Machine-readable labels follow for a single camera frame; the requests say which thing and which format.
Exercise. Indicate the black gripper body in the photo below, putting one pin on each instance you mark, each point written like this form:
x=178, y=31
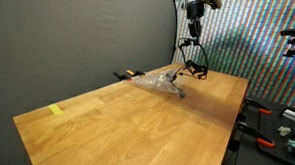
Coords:
x=194, y=12

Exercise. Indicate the clear plastic bag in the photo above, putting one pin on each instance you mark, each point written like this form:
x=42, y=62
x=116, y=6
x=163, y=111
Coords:
x=157, y=81

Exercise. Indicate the black clamp orange tip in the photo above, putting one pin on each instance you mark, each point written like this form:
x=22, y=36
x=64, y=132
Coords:
x=120, y=76

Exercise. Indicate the silver aluminium extrusion bar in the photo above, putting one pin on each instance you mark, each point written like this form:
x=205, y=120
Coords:
x=293, y=115

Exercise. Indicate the small white plastic piece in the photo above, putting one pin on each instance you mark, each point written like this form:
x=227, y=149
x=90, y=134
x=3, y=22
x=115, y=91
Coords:
x=284, y=131

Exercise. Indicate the grey fabric backdrop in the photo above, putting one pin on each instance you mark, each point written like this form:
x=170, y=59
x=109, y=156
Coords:
x=55, y=45

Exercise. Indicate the yellow tape strip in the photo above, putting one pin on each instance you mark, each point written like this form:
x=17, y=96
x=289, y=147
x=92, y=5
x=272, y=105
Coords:
x=55, y=109

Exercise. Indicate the white backdrop frame pole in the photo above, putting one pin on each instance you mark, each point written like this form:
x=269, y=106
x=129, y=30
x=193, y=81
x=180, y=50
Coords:
x=178, y=30

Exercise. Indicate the yellowish wrist camera box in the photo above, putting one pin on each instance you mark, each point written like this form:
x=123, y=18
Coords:
x=213, y=0

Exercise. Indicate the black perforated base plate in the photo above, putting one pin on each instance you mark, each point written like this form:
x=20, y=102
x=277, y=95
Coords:
x=272, y=124

